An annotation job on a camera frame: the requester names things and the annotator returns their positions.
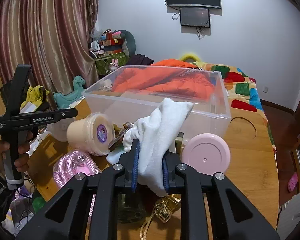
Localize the white cloth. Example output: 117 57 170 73
122 97 195 197

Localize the gold drawstring pouch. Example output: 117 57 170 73
140 194 181 239

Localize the pink round container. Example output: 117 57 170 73
181 133 231 175

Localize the beige lidded cup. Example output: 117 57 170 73
66 113 115 156

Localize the pink rope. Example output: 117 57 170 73
52 150 101 190

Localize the green glass bottle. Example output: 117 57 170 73
117 193 146 224

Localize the person's left hand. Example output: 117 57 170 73
0 130 33 181

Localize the yellow cloth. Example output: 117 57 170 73
20 86 50 113

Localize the white round plastic jar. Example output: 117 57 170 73
47 118 76 142

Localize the teal rocking horse toy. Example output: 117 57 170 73
53 75 86 109

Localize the clear plastic storage bin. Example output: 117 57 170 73
83 66 231 144

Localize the orange puffer jacket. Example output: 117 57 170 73
112 59 215 100

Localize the pink bunny figure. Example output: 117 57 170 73
110 58 119 72

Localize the striped pink curtain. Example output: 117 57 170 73
0 0 98 94

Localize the green storage box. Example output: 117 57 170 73
95 52 129 75

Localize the dark purple clothing pile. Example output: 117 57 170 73
126 54 154 66

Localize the colourful patchwork blanket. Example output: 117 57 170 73
193 61 276 153

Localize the yellow headboard arch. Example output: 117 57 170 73
180 53 201 63

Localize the grey plush toy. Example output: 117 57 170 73
113 30 136 57

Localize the pink slipper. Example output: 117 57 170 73
287 172 298 192

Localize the small black wall monitor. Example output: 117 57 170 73
180 7 210 28

